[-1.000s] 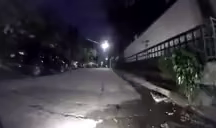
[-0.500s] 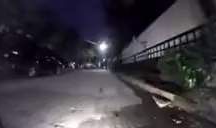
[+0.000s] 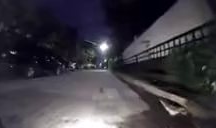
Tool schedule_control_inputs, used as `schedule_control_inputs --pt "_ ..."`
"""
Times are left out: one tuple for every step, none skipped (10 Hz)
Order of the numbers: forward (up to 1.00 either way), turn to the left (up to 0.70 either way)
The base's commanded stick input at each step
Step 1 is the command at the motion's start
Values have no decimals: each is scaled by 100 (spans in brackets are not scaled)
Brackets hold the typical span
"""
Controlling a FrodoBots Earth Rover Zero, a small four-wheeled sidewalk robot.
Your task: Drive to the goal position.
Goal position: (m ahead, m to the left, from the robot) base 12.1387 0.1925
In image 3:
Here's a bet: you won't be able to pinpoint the street lamp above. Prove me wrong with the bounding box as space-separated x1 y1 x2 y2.
84 39 110 53

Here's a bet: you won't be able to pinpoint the grey asphalt road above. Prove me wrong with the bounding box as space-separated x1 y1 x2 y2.
0 68 197 128

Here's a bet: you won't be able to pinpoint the pale kerb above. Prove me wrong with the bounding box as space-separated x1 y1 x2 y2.
110 69 216 121

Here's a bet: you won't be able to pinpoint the dark metal railing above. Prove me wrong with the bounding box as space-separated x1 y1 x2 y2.
121 20 216 66

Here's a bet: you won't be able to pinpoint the row of parked cars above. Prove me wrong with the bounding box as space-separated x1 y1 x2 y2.
0 49 80 80

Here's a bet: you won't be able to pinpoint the pale building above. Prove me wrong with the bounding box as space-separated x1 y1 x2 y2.
122 0 215 61

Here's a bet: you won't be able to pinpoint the row of trees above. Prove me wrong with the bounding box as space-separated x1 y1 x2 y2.
0 0 97 68

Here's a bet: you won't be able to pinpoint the green bushes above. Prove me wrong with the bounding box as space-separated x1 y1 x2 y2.
162 23 216 96

